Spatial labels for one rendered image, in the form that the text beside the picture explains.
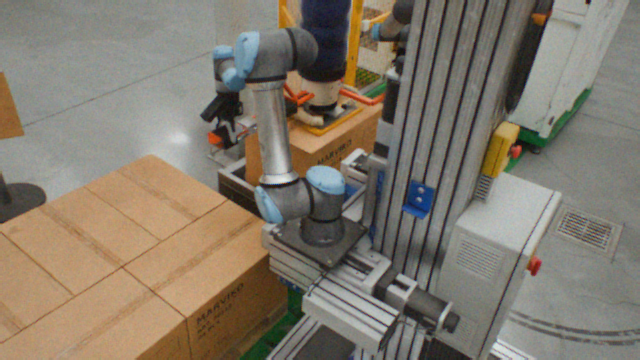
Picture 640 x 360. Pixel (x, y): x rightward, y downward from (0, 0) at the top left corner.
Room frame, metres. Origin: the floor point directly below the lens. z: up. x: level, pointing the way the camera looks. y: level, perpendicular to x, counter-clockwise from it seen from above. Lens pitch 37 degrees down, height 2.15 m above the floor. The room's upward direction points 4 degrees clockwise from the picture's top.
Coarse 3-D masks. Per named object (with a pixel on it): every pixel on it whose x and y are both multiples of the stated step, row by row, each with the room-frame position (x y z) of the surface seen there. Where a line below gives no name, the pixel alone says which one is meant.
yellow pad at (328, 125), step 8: (344, 104) 2.15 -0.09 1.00; (344, 112) 2.12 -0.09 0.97; (352, 112) 2.14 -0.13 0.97; (328, 120) 2.03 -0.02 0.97; (336, 120) 2.04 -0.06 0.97; (344, 120) 2.07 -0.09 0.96; (304, 128) 1.98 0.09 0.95; (312, 128) 1.96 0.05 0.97; (320, 128) 1.96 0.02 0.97; (328, 128) 1.98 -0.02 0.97; (320, 136) 1.93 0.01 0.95
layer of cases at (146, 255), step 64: (128, 192) 1.93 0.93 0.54; (192, 192) 1.96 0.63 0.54; (0, 256) 1.46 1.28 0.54; (64, 256) 1.48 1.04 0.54; (128, 256) 1.51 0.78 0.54; (192, 256) 1.53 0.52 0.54; (256, 256) 1.56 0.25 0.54; (0, 320) 1.16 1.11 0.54; (64, 320) 1.17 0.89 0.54; (128, 320) 1.19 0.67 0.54; (192, 320) 1.23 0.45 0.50; (256, 320) 1.52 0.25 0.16
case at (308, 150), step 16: (368, 112) 2.18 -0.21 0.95; (288, 128) 1.98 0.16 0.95; (336, 128) 2.01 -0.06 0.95; (352, 128) 2.03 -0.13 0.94; (368, 128) 2.15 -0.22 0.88; (256, 144) 1.97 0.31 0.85; (304, 144) 1.85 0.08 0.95; (320, 144) 1.86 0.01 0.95; (336, 144) 1.93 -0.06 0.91; (352, 144) 2.04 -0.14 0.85; (368, 144) 2.17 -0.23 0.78; (256, 160) 1.98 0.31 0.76; (304, 160) 1.80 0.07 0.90; (320, 160) 1.84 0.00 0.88; (336, 160) 1.94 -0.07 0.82; (256, 176) 1.98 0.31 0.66; (304, 176) 1.80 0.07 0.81
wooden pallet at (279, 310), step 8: (280, 304) 1.65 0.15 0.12; (272, 312) 1.61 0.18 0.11; (280, 312) 1.66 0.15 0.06; (264, 320) 1.60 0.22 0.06; (272, 320) 1.61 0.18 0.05; (256, 328) 1.58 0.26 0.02; (264, 328) 1.58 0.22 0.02; (248, 336) 1.53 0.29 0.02; (256, 336) 1.53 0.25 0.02; (240, 344) 1.48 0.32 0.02; (248, 344) 1.48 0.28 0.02; (224, 352) 1.35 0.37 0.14; (232, 352) 1.43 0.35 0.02; (240, 352) 1.44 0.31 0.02
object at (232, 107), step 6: (216, 90) 1.65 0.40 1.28; (228, 96) 1.67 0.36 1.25; (234, 96) 1.69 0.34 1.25; (228, 102) 1.66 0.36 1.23; (234, 102) 1.68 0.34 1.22; (240, 102) 1.69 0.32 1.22; (228, 108) 1.64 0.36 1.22; (234, 108) 1.66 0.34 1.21; (222, 114) 1.64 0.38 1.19; (234, 114) 1.67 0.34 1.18; (240, 114) 1.68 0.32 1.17
